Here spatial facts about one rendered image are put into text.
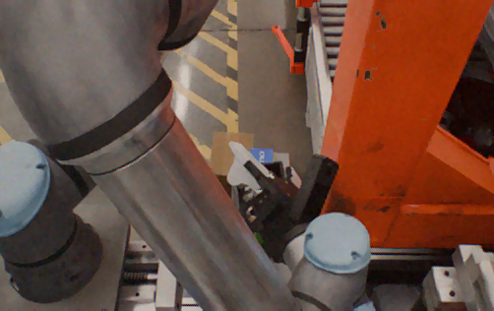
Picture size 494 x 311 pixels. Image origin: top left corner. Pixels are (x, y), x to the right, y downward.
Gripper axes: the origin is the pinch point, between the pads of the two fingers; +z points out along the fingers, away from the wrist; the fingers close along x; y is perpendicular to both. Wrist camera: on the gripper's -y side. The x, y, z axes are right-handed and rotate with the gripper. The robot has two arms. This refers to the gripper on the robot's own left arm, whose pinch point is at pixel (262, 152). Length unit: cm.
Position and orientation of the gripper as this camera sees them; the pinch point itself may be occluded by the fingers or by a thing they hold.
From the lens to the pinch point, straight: 80.8
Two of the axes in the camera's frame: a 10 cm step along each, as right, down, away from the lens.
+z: -3.7, -6.3, 6.9
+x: 6.9, 3.1, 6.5
